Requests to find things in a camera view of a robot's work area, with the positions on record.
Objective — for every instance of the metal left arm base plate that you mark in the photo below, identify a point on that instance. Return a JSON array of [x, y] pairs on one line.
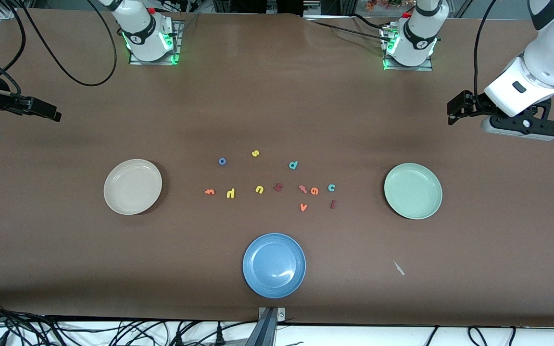
[[409, 68]]

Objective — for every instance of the pale green round plate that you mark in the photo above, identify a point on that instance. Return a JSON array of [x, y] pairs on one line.
[[412, 191]]

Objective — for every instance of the orange brown background object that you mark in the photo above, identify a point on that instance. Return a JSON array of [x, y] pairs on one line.
[[378, 5]]

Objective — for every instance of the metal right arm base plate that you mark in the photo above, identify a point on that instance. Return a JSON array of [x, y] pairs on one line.
[[152, 62]]

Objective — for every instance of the blue round plate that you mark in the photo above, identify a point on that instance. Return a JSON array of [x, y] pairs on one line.
[[274, 265]]

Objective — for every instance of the yellow foam letter h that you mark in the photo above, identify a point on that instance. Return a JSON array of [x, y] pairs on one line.
[[230, 194]]

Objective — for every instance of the brown table cover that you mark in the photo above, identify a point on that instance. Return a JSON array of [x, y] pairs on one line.
[[277, 96]]

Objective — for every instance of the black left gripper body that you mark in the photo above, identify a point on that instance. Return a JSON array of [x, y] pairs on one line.
[[478, 104]]

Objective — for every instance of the white tape scrap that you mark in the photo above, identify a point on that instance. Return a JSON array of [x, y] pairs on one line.
[[398, 268]]

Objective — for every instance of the beige round plate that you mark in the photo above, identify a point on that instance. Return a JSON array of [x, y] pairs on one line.
[[132, 187]]

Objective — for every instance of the aluminium frame profile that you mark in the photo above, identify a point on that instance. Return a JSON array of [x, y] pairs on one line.
[[7, 13]]

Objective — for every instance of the black power plug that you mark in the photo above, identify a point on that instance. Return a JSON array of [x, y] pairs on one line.
[[179, 339], [219, 336]]

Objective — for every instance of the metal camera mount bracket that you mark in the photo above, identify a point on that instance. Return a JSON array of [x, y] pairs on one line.
[[268, 331]]

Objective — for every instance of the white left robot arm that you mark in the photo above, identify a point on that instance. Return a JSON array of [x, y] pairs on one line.
[[551, 55]]

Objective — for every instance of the dark red angular letter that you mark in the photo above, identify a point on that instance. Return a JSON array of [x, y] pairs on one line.
[[278, 187]]

